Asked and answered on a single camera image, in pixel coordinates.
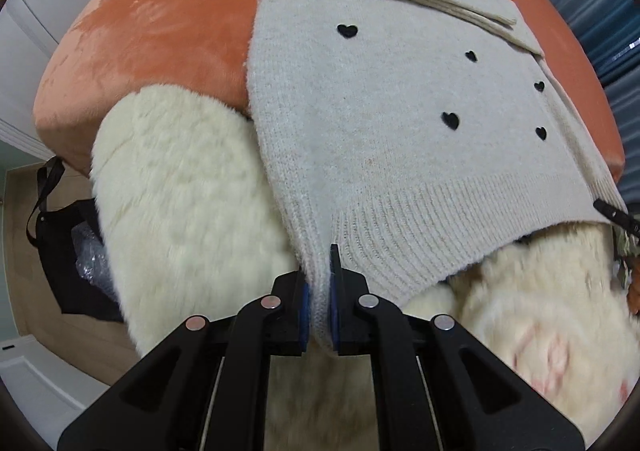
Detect black bag on floor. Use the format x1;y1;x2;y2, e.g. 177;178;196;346
25;156;124;323

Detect orange plush bed cover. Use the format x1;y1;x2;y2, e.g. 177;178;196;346
34;0;625;177

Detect grey pleated curtain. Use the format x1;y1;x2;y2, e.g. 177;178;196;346
551;0;639;213

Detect beige knit sweater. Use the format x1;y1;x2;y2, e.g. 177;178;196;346
247;0;623;341

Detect white wardrobe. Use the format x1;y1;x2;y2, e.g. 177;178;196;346
1;0;89;160

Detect cream fluffy blanket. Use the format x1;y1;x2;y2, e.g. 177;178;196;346
91;85;639;450

